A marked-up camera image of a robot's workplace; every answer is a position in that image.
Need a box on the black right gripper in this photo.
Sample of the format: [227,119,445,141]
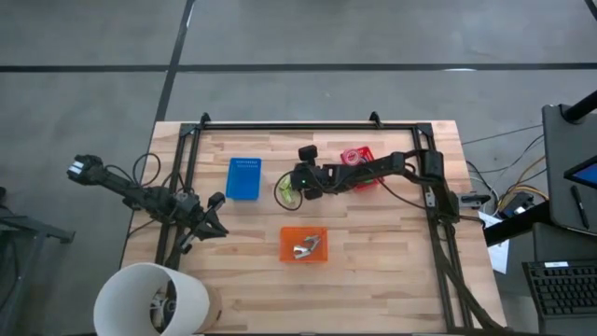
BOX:
[289,162,339,203]

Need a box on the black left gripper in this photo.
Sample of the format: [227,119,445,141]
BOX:
[183,200,230,241]

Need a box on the tape roll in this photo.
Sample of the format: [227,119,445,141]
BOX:
[340,147,368,168]

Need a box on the silver staple remover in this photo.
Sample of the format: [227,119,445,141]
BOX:
[291,233,324,261]

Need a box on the blue plastic basket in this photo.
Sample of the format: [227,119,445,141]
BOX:
[224,156,264,203]

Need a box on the orange plastic basket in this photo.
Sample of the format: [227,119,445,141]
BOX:
[278,226,330,265]

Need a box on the red plastic basket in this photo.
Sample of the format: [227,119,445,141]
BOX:
[338,145,387,193]

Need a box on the dark metal object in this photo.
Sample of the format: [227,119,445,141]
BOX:
[148,279,180,334]

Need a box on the white lamp shade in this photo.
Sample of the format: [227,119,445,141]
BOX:
[92,261,212,336]

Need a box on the grey metal stand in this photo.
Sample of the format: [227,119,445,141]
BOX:
[0,186,77,336]

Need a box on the white paper sheet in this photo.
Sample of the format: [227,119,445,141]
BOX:
[476,210,513,275]

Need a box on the black desk bar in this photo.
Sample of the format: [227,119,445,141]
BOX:
[481,200,554,249]

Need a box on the small black box device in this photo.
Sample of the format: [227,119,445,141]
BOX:
[497,190,536,220]

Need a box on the dark grey panel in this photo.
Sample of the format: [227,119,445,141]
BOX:
[540,103,597,237]

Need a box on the black pen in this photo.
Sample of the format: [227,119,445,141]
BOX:
[570,184,591,231]

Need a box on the black keyboard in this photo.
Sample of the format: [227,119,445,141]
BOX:
[521,259,597,320]

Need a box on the tablet with blue screen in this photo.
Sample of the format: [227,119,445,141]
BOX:
[562,155,597,193]

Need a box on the black pole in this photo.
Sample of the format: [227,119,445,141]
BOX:
[561,89,597,125]

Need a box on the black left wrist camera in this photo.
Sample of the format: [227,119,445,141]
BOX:
[206,191,228,212]

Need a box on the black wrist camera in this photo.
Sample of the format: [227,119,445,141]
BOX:
[206,191,228,212]
[297,144,320,165]

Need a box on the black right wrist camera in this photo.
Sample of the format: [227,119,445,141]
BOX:
[297,144,320,165]

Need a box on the black table frame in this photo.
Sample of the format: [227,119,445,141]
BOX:
[155,111,507,335]

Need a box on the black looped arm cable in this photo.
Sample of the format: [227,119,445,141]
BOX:
[131,151,163,189]

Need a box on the yellow cable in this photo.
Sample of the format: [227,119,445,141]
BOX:
[495,154,548,209]

